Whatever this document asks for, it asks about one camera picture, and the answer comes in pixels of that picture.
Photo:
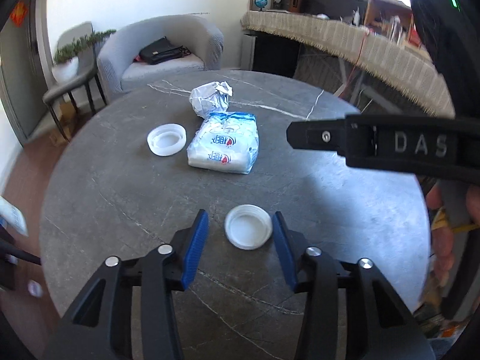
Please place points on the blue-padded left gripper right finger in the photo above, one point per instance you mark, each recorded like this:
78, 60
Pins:
308, 269

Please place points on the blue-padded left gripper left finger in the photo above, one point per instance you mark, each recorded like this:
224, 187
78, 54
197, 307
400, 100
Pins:
167, 269

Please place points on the small white jar lid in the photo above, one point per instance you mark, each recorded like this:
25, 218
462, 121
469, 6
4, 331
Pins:
248, 227

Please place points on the person's right hand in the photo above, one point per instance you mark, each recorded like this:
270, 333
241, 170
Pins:
443, 238

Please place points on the beige fringed table runner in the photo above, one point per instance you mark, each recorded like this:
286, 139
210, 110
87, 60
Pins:
414, 77

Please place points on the large white plastic lid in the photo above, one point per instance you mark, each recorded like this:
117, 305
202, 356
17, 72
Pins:
166, 140

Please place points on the white tape roll on floor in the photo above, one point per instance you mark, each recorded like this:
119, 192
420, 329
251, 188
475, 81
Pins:
35, 289

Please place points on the blue white tissue pack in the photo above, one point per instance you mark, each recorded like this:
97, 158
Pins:
225, 142

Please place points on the black table leg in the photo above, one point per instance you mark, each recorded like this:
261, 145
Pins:
8, 248

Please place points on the white patterned tablecloth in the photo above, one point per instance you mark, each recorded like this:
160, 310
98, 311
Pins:
13, 217

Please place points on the crumpled white paper ball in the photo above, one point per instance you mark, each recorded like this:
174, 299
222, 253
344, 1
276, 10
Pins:
210, 97

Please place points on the cardboard box on floor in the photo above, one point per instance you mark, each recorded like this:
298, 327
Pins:
65, 117

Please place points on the grey dining chair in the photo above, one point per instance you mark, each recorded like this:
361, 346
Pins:
87, 71

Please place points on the black handbag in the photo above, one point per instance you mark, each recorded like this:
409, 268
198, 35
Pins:
161, 51

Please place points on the grey fabric armchair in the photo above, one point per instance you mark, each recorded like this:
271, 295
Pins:
121, 71

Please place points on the potted green bonsai plant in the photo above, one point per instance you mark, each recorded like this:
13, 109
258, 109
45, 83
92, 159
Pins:
66, 58

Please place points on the small blue globe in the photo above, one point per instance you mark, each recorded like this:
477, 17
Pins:
261, 4

